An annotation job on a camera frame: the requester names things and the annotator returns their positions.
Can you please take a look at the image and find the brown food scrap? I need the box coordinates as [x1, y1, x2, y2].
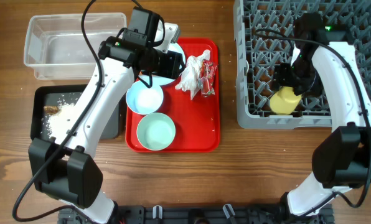
[44, 105, 60, 115]

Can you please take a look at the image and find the light blue plate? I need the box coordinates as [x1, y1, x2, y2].
[137, 44, 186, 88]

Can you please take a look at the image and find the white rice pile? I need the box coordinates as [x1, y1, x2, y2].
[42, 103, 75, 139]

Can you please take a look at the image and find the black plastic tray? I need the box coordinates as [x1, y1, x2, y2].
[30, 84, 124, 140]

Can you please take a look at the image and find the white napkin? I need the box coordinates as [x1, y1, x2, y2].
[175, 50, 210, 100]

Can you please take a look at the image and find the yellow plastic cup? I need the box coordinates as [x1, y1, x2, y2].
[270, 86, 302, 115]

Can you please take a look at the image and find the grey dishwasher rack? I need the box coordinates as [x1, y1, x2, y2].
[233, 0, 371, 129]

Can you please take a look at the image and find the pale green bowl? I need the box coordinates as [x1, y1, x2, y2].
[136, 113, 176, 151]

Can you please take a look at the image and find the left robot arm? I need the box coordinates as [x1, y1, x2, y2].
[28, 7, 185, 223]

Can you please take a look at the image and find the red serving tray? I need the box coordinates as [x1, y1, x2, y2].
[124, 38, 220, 153]

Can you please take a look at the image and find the light blue bowl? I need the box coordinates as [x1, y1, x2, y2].
[126, 81, 164, 115]

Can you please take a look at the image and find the clear plastic bin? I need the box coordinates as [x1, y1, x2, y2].
[23, 12, 127, 80]

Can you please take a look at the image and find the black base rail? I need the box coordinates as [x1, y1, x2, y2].
[57, 204, 335, 224]

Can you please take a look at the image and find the red snack wrapper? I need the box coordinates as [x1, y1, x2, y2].
[198, 59, 218, 96]

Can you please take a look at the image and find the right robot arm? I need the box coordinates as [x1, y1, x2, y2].
[270, 12, 371, 219]

